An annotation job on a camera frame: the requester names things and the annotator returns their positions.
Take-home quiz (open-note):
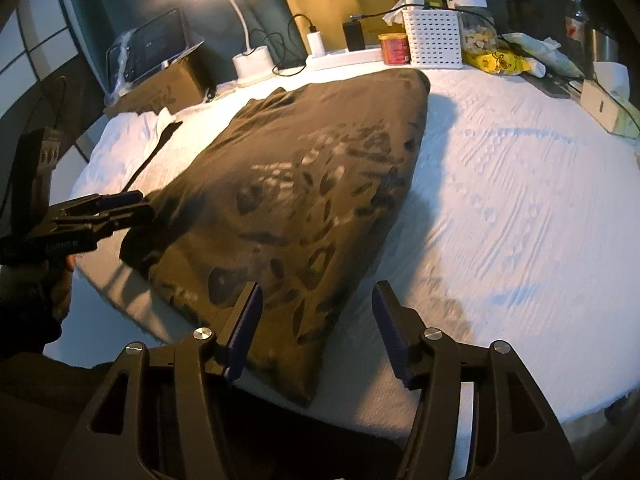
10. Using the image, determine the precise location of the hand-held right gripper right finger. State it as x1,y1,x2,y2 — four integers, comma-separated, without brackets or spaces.
371,280,584,480

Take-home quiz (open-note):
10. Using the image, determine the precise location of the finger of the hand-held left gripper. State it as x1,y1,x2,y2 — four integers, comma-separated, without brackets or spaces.
49,190,146,217
30,204,154,242

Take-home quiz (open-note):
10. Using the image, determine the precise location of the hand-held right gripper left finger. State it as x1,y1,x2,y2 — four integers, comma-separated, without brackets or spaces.
55,280,265,480

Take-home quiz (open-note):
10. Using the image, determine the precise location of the dark brown t-shirt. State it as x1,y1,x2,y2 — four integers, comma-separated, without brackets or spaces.
120,67,432,407

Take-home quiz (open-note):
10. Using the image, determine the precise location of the person's left hand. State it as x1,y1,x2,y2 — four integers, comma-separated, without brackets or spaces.
47,254,77,322

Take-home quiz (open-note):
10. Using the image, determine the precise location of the brown cardboard box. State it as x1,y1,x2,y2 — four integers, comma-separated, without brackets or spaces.
103,54,217,122

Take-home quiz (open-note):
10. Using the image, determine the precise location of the tablet in plastic wrap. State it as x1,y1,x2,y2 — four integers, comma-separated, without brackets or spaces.
105,7,205,97

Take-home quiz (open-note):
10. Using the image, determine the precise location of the person's dark clothing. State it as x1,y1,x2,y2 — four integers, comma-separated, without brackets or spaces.
0,350,401,480

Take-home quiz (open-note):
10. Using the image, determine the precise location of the white power strip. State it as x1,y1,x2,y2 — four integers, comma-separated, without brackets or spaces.
304,45,387,72

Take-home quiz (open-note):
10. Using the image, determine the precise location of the red tin can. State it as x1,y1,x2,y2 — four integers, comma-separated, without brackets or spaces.
378,32,412,66

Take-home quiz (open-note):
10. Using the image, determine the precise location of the black charger plug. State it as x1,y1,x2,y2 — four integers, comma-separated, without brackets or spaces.
342,20,366,52

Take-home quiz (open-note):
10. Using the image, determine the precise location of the yellow snack packet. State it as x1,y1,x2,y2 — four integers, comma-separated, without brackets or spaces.
462,49,532,77

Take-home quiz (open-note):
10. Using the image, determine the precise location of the white perforated plastic basket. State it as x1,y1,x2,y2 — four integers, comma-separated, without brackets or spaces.
402,7,464,69

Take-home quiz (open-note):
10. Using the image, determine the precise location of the dark flat notebook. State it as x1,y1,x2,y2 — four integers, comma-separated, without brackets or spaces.
539,74,584,99

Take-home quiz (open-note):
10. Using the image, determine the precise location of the glass jar with white lid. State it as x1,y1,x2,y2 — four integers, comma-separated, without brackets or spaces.
452,0,499,54

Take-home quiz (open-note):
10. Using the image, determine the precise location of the pale green tissue packet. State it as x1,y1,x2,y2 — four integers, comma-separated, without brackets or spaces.
499,32,584,79

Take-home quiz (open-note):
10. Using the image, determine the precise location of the wooden tissue box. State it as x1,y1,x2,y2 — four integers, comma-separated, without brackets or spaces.
579,62,640,139

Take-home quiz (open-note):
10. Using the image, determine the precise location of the stainless steel tumbler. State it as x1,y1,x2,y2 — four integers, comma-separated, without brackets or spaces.
584,27,621,81

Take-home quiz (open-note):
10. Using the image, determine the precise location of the clear plastic water bottle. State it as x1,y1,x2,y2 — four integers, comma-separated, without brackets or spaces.
564,0,589,56

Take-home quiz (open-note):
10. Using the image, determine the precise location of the black strap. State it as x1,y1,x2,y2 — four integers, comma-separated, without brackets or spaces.
122,119,184,194

